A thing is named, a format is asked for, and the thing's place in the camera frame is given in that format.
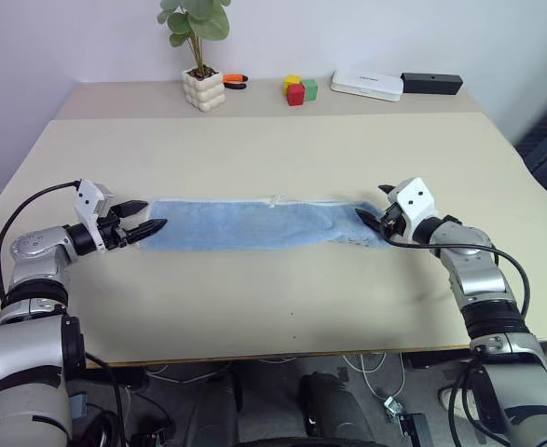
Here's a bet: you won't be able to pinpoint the black rectangular box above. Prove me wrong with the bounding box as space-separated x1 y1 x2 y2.
400 71 464 97

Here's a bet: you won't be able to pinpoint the green leafy plant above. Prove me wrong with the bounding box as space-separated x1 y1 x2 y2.
157 0 232 78

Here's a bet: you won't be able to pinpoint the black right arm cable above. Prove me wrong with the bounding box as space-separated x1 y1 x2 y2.
380 225 534 447

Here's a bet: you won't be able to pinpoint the white bubble plant pot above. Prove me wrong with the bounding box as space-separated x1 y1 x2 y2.
181 66 228 114

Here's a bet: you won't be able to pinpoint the orange black pliers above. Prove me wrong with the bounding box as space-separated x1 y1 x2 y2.
221 73 251 91

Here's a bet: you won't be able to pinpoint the dark rounded shape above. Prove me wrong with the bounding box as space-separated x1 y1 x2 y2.
297 371 377 447

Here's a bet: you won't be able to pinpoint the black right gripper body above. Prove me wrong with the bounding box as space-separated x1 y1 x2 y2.
378 195 413 242

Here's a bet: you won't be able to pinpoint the white thin cable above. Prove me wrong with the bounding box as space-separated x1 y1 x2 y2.
340 352 407 402

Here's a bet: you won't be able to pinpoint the green cube block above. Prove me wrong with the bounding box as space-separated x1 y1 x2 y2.
300 77 320 102

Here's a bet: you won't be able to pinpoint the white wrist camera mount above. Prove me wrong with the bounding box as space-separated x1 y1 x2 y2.
390 176 443 234
74 178 116 235

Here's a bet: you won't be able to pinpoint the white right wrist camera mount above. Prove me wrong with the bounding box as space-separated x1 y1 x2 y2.
390 176 443 234

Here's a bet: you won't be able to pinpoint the red cube block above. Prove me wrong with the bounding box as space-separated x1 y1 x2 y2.
286 83 307 108

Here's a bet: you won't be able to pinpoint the grey metal connector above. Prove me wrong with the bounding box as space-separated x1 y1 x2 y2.
382 394 405 417

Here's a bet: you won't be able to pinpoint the light blue towel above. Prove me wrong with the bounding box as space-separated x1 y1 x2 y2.
137 193 390 253

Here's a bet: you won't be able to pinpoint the white shoe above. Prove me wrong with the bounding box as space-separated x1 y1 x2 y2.
437 385 483 423

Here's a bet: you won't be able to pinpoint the white flat box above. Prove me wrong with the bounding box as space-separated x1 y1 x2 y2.
330 68 404 103

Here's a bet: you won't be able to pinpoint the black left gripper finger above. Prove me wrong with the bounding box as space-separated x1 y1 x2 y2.
125 218 169 244
113 199 150 218

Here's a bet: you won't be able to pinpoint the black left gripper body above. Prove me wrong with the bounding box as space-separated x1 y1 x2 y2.
96 208 130 251

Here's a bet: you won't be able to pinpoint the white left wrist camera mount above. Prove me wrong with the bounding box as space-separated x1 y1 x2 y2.
74 178 116 235

